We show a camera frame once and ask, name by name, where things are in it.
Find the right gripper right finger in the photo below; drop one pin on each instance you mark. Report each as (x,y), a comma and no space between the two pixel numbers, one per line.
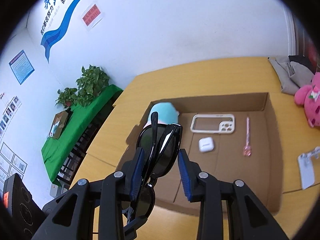
(248,218)

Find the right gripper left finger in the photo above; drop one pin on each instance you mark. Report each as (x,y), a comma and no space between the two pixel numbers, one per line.
(72,213)

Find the pink transparent pen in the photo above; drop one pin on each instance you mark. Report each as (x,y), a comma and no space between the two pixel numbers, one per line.
(247,148)

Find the white earbuds case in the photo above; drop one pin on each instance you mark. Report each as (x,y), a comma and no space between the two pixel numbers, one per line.
(206,144)

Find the clear white phone case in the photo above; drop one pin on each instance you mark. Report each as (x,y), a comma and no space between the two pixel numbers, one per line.
(213,124)

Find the black sunglasses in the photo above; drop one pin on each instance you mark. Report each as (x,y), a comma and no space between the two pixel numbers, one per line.
(157,148)

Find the white phone stand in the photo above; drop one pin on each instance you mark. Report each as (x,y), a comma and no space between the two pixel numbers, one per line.
(307,175)

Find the brown tissue box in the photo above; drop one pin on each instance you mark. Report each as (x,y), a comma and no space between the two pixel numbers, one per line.
(58,124)

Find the green tablecloth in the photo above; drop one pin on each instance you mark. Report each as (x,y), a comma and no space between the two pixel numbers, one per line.
(55,151)

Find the small green potted plant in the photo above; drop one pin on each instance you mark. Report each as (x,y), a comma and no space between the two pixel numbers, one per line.
(67,98)

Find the green pink blue plush toy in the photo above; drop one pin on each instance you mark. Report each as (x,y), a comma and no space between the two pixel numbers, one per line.
(167,113)

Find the pink strawberry bear plush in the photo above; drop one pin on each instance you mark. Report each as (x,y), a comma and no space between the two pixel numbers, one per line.
(308,97)

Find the large green potted plant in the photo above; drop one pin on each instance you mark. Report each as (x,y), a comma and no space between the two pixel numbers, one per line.
(90,84)

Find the grey folded cloth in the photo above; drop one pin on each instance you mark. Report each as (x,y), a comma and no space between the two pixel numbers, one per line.
(293,72)

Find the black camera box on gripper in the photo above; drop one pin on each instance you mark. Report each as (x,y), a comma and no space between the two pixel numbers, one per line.
(19,203)

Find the blue framed wall poster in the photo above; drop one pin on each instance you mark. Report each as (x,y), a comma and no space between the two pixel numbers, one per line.
(21,67)

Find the red wall notice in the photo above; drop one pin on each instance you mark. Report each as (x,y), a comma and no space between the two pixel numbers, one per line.
(91,16)

